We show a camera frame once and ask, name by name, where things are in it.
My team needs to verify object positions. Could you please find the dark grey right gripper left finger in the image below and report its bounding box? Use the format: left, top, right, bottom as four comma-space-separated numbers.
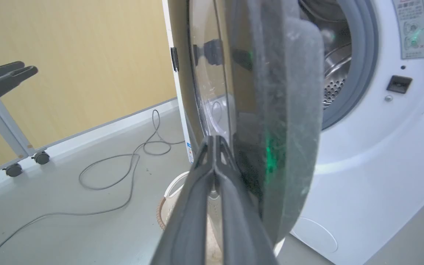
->
152, 135, 216, 265

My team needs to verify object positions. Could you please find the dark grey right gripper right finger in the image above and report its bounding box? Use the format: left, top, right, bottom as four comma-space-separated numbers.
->
216, 135, 279, 265

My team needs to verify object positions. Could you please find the round washing machine door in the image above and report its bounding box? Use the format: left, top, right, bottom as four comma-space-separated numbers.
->
162, 0, 325, 256

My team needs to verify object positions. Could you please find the white washing machine body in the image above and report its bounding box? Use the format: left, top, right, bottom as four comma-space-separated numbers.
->
289, 0, 424, 265

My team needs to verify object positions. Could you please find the steel washing machine drum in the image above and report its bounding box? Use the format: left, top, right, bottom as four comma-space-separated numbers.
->
300, 0, 352, 109

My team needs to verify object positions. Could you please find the grey rubber door gasket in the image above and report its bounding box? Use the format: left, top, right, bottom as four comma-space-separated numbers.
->
321, 0, 379, 131

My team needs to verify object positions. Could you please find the black door latch slot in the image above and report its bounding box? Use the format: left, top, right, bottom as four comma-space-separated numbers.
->
386, 75, 413, 94

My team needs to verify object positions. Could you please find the white laundry basket brown rim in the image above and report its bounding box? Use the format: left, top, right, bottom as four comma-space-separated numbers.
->
156, 171, 223, 265

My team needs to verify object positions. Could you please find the round white filter cover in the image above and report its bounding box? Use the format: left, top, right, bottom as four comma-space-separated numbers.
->
294, 217, 339, 254

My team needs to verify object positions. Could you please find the grey caster wheel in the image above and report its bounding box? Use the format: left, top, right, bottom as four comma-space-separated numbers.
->
5, 163, 23, 177
33, 151, 50, 165

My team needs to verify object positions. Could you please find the grey warning sticker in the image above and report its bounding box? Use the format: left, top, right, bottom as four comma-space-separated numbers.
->
392, 0, 424, 60

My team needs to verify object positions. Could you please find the grey wheeled metal frame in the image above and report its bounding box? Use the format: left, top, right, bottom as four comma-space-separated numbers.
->
0, 65, 47, 173

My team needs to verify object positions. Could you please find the thin grey floor cable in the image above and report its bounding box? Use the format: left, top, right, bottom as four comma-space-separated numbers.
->
0, 109, 185, 265

